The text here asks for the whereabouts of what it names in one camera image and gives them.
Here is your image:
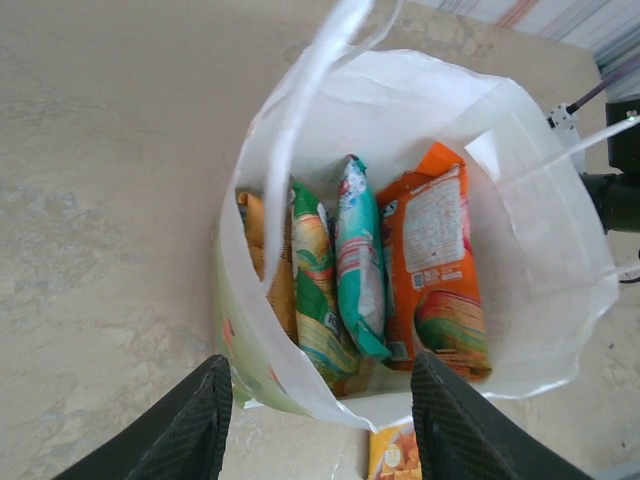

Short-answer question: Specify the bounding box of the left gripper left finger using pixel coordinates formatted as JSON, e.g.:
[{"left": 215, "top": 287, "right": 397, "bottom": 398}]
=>
[{"left": 49, "top": 353, "right": 234, "bottom": 480}]

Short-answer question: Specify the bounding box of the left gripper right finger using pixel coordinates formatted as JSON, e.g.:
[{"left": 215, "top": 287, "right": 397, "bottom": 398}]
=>
[{"left": 409, "top": 351, "right": 594, "bottom": 480}]

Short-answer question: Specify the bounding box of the yellow chips pack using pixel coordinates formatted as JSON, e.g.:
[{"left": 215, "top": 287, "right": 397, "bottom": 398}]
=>
[{"left": 368, "top": 423, "right": 422, "bottom": 480}]

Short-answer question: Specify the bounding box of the orange yellow snack pack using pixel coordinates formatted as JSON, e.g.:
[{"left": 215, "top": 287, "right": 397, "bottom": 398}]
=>
[{"left": 235, "top": 190, "right": 300, "bottom": 345}]

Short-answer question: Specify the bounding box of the orange red Fox's candy pack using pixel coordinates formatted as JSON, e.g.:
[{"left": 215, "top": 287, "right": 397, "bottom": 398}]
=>
[{"left": 375, "top": 141, "right": 494, "bottom": 384}]

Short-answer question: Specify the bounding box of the teal snack pack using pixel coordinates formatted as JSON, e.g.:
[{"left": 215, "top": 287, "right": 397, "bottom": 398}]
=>
[{"left": 333, "top": 153, "right": 392, "bottom": 362}]

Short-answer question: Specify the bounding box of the dark green candy pack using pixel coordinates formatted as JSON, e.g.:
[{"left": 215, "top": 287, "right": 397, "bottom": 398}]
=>
[{"left": 289, "top": 180, "right": 376, "bottom": 397}]

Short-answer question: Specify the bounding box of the white paper bag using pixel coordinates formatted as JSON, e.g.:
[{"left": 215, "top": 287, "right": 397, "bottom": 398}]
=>
[{"left": 213, "top": 0, "right": 640, "bottom": 434}]

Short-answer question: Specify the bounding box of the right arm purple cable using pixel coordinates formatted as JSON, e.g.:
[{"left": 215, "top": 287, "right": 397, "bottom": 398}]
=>
[{"left": 574, "top": 63, "right": 639, "bottom": 109}]

